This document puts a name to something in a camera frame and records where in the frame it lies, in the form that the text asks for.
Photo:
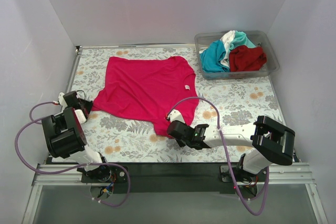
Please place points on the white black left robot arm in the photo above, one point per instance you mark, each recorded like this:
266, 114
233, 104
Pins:
65, 137

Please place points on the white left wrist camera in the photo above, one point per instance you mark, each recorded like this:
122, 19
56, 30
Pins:
61, 101

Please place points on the floral patterned table mat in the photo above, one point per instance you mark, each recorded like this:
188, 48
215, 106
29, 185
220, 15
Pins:
227, 102

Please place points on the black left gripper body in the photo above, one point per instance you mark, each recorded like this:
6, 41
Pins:
85, 104

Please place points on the clear plastic bin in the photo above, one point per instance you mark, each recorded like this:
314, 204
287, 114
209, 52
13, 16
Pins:
202, 42

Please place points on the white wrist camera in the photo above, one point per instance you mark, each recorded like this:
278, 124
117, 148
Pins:
61, 101
175, 115

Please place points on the dark red t shirt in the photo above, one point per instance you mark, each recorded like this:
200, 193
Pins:
243, 58

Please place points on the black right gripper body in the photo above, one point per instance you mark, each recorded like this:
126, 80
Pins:
172, 130

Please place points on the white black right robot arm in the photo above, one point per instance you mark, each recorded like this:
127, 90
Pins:
273, 142

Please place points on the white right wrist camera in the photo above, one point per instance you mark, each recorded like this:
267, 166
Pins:
175, 115

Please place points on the white and aqua t shirt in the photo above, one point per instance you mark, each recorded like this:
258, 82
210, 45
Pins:
232, 40

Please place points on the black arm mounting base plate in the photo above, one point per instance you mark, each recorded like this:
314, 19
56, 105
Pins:
120, 182

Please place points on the teal blue t shirt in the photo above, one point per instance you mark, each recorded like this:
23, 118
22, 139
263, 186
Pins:
212, 56

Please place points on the pink t shirt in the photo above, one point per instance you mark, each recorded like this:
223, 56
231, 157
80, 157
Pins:
146, 90

